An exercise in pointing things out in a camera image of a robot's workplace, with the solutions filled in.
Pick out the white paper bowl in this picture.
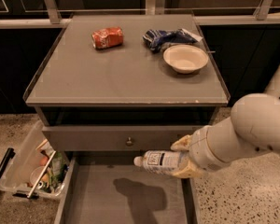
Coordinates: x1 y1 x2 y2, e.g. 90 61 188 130
163 45 209 74

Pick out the closed top drawer with knob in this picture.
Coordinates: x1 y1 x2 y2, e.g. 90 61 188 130
42 125 200 151

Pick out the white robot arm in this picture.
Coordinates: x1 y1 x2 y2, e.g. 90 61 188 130
171 64 280 178

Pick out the metal window frame railing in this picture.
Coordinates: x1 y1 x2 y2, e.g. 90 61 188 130
0 0 280 29

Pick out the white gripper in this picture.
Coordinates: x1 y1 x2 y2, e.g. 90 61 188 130
170 125 230 179

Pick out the black flat bar on floor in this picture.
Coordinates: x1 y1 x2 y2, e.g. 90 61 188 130
0 147 15 178

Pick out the blue crumpled chip bag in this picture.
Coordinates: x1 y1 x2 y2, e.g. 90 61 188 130
143 28 203 53

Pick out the grey drawer cabinet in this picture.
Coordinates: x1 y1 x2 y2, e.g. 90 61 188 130
22 13 231 224

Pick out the clear plastic storage bin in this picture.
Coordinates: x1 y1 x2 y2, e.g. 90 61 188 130
0 121 68 199

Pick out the open grey middle drawer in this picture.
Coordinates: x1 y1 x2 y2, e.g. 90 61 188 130
54 157 198 224

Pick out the clear plastic bottle blue label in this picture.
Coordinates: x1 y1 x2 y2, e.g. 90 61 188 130
133 150 189 175

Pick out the crushed red soda can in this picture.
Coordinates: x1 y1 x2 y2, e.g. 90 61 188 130
91 27 123 49

